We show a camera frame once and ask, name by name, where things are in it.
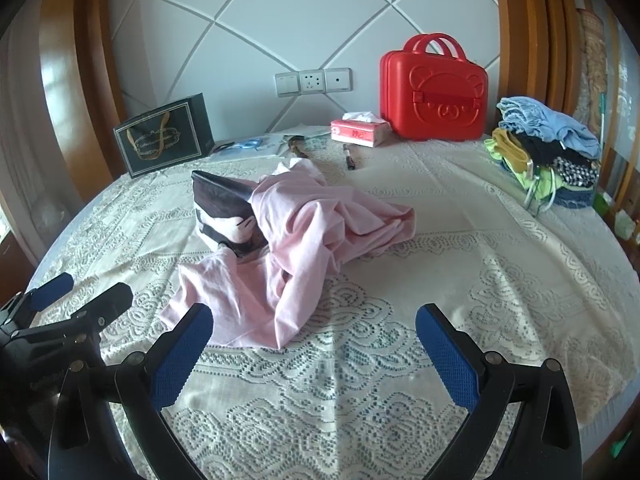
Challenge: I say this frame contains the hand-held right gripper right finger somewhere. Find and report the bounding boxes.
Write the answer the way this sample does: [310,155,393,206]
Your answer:
[415,302,583,480]

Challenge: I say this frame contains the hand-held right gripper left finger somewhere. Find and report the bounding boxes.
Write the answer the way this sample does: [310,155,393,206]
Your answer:
[47,302,216,480]

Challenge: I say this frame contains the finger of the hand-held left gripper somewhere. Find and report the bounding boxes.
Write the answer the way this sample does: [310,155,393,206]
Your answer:
[0,272,76,333]
[14,282,134,335]

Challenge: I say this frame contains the pink printed t-shirt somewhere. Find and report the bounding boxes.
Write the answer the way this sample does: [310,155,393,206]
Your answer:
[160,157,417,350]

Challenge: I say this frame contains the cream lace tablecloth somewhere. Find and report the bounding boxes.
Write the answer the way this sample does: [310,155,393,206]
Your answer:
[25,132,638,480]

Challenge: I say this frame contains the framed dark picture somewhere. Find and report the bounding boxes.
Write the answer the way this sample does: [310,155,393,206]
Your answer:
[113,93,217,179]

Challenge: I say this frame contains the bright green cloth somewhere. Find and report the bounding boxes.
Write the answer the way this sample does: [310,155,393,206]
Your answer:
[502,160,556,202]

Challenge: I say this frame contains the blue denim cloth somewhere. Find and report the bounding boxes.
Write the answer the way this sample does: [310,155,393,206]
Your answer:
[547,185,596,209]

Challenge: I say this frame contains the blue scissors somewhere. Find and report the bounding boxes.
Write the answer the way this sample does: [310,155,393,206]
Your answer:
[215,137,263,153]

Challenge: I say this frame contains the yellow folded cloth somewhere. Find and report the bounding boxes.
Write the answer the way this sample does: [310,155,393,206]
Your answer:
[484,127,533,173]

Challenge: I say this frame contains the black and white checked cloth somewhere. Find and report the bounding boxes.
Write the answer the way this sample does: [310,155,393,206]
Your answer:
[550,157,600,191]

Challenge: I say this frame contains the black folded cloth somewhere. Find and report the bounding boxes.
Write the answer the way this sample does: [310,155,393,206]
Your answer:
[515,132,596,171]

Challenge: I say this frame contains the red and white tissue box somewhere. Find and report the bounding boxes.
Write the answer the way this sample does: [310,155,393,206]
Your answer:
[330,111,392,148]

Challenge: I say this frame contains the white papers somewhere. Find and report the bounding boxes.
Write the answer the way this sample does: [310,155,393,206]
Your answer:
[210,122,333,158]

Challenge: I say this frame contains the light blue folded cloth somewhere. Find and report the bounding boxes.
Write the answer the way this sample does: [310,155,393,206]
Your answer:
[496,96,601,158]

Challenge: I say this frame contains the red bear-embossed suitcase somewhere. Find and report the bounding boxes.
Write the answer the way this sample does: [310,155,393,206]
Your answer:
[378,32,490,141]

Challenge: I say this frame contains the white wall switch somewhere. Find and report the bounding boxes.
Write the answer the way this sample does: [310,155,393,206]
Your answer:
[274,72,301,97]

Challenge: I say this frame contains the white round-hole wall socket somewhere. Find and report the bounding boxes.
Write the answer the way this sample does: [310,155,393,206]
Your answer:
[324,67,353,93]

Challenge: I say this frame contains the wooden door frame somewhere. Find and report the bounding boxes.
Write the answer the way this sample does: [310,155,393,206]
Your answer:
[490,0,591,128]

